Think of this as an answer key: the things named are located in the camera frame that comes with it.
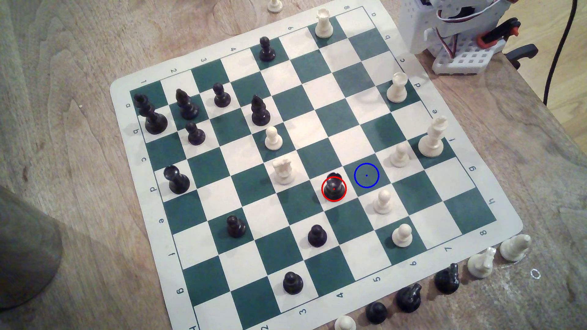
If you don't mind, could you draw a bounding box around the white rook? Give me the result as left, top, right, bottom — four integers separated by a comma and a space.
315, 8, 334, 39
386, 71, 409, 104

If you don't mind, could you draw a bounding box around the black pawn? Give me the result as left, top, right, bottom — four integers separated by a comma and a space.
282, 271, 304, 295
365, 302, 388, 325
227, 214, 247, 238
307, 224, 328, 248
259, 36, 276, 62
186, 121, 206, 146
213, 82, 232, 109

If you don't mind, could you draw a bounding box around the white king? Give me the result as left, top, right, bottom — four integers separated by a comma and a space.
418, 115, 449, 158

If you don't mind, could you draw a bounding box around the black king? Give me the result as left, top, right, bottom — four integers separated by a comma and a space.
132, 94, 168, 135

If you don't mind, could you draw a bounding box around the grey blurred round object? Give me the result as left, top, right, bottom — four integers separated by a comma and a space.
0, 185, 64, 310

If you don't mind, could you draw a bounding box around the black knight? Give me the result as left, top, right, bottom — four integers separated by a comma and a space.
396, 283, 423, 314
434, 262, 460, 295

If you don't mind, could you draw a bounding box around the white perforated base plate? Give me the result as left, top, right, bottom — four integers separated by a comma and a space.
432, 36, 505, 76

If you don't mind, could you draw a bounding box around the orange and black clamp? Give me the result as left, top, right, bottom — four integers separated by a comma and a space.
476, 17, 522, 50

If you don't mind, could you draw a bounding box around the black clamp handle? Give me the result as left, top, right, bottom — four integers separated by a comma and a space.
506, 44, 538, 70

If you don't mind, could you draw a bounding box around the black bishop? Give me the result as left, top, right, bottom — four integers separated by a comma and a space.
175, 88, 200, 121
251, 94, 271, 127

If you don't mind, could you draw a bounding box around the white knight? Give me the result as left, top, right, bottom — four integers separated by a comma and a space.
467, 247, 497, 279

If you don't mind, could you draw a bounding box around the white bishop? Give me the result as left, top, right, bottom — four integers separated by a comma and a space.
499, 234, 532, 263

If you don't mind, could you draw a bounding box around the red and white wire bundle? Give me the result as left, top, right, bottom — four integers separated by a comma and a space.
435, 8, 459, 59

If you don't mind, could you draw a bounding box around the green and white chessboard mat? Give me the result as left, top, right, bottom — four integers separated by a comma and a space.
109, 0, 524, 330

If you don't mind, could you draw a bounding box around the black cable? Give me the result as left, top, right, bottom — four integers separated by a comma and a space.
543, 0, 578, 106

